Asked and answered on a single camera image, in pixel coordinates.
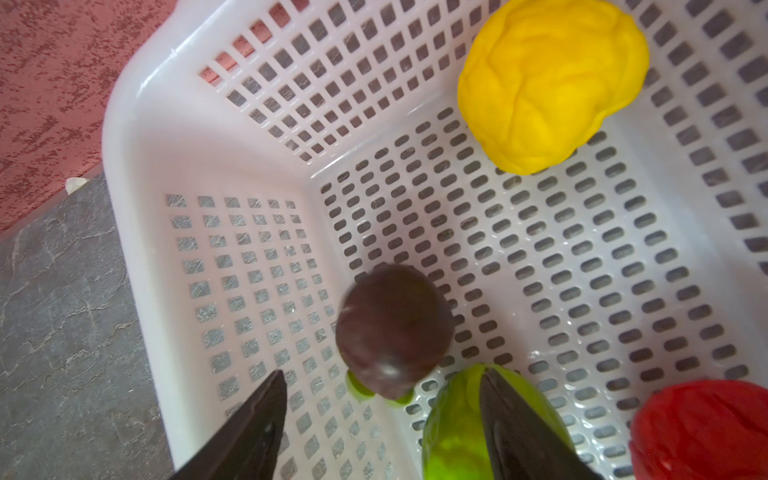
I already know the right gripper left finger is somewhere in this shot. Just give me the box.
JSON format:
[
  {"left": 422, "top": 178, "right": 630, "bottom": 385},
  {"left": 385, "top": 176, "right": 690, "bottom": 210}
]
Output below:
[{"left": 173, "top": 370, "right": 287, "bottom": 480}]

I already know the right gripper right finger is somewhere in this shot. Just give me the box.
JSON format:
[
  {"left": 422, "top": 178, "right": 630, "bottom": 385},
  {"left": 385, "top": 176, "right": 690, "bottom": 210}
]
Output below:
[{"left": 479, "top": 369, "right": 600, "bottom": 480}]

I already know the bright green bumpy fruit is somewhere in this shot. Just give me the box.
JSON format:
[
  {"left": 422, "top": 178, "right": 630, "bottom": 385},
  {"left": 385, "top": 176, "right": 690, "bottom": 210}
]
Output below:
[{"left": 422, "top": 363, "right": 573, "bottom": 480}]

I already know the dark purple mangosteen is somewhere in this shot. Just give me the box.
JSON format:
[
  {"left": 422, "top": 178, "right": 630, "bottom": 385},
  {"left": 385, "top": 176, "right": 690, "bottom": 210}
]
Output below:
[{"left": 335, "top": 264, "right": 455, "bottom": 401}]

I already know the red apple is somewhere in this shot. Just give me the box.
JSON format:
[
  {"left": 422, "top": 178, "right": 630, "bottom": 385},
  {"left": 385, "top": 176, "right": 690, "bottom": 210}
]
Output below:
[{"left": 629, "top": 380, "right": 767, "bottom": 479}]

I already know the white perforated plastic basket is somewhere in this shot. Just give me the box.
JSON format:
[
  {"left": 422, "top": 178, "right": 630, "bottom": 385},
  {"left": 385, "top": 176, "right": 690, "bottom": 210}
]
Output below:
[{"left": 102, "top": 1, "right": 767, "bottom": 479}]

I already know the yellow round fruit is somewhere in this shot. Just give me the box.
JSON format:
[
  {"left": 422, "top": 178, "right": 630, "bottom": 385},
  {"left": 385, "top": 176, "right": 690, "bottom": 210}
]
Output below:
[{"left": 457, "top": 0, "right": 650, "bottom": 175}]

